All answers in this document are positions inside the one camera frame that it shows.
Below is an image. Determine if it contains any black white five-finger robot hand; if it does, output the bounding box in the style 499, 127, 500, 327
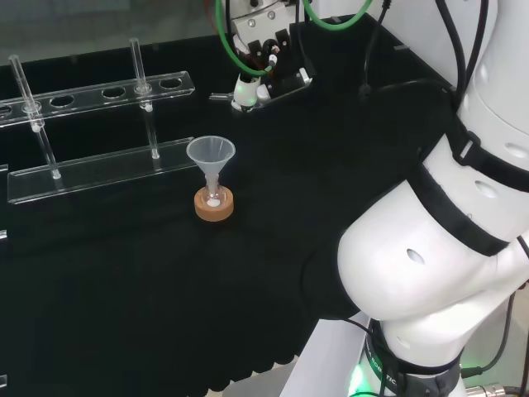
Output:
229, 8, 317, 115

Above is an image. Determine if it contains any translucent plastic funnel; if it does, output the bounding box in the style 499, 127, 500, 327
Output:
185, 136, 236, 195

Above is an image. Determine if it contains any clear acrylic funnel stand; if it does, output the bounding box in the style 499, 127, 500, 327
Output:
0, 36, 198, 206

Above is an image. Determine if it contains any small round-bottom glass flask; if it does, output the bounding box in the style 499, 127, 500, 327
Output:
202, 173, 229, 210

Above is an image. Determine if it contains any black bench cloth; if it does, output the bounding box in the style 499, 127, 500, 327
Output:
0, 12, 460, 394

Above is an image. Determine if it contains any green cable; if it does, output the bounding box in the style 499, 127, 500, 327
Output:
214, 0, 277, 78
303, 0, 365, 32

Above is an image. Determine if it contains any black cable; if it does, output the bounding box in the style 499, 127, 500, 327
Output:
358, 0, 392, 103
460, 235, 529, 377

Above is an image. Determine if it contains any brown cork ring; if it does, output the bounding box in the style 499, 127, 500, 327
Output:
193, 185, 236, 223

